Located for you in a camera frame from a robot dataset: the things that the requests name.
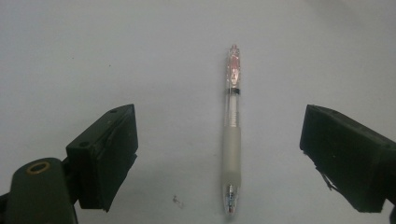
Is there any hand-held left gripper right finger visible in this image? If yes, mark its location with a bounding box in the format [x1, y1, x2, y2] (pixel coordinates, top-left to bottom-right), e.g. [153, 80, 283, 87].
[299, 104, 396, 214]

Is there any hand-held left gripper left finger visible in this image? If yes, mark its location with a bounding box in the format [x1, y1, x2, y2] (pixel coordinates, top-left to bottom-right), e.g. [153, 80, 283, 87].
[65, 104, 139, 213]

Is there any clear pen with red clip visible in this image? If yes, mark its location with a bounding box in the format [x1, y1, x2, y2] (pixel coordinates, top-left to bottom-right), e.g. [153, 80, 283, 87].
[220, 44, 243, 217]

